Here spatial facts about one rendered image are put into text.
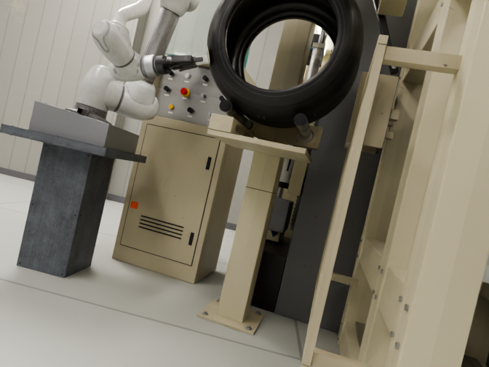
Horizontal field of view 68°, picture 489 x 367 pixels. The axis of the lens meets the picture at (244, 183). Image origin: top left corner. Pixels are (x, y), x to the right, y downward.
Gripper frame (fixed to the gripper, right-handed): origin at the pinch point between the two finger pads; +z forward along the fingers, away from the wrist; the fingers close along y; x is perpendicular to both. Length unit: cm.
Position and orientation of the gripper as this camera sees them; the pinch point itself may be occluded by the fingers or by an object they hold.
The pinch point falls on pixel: (204, 60)
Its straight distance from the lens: 155.1
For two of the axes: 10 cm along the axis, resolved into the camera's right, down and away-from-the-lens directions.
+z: 9.7, -0.3, -2.4
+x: 0.2, 10.0, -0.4
